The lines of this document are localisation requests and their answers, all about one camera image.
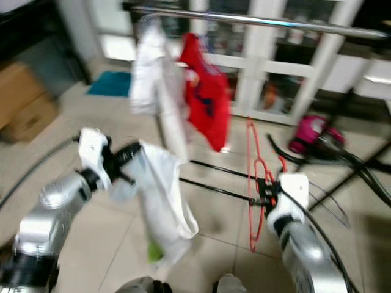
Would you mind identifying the large cardboard box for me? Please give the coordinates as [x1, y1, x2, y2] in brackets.
[0, 61, 40, 126]

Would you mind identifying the white button shirt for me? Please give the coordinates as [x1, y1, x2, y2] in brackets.
[130, 21, 190, 161]

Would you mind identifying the red plastic hanger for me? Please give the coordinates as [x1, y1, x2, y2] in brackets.
[246, 116, 288, 252]

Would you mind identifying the grey robot leg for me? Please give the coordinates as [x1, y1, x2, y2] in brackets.
[214, 273, 248, 293]
[115, 276, 163, 293]

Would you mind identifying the white-framed glass door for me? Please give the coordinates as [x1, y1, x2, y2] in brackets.
[79, 0, 138, 62]

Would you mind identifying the red shirt with navy letters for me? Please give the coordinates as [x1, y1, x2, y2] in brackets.
[179, 34, 232, 153]

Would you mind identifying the grey robot left leg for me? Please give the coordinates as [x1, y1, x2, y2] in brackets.
[115, 276, 163, 293]

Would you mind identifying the steel rail clothes rack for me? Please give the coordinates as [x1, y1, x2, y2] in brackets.
[125, 3, 391, 211]

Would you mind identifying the grey board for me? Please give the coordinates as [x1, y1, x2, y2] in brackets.
[31, 37, 83, 98]

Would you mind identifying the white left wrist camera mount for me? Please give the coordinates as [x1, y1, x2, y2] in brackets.
[78, 127, 112, 191]

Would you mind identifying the small printed cardboard box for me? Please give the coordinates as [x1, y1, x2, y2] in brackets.
[3, 92, 56, 144]

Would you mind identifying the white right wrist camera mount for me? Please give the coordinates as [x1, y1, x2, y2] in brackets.
[266, 174, 309, 236]

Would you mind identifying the grey robot right leg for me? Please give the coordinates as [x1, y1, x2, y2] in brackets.
[214, 273, 248, 293]

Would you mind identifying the pale white t-shirt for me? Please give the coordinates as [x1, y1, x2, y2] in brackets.
[111, 140, 199, 281]

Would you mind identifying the white glass-door cabinet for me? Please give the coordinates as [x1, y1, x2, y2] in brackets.
[189, 0, 391, 126]

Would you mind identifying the black table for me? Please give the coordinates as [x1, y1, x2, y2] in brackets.
[0, 0, 92, 83]

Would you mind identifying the teal floor mat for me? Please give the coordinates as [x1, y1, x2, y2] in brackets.
[86, 70, 135, 97]

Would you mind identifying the pink vacuum cleaner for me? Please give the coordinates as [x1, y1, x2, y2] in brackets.
[288, 114, 346, 154]

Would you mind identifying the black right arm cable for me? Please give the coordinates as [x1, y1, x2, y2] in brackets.
[281, 189, 361, 293]

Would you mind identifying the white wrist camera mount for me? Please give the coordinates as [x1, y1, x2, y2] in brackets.
[266, 174, 309, 236]
[78, 127, 112, 191]

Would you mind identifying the black vacuum hose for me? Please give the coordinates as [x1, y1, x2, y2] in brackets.
[266, 133, 391, 208]

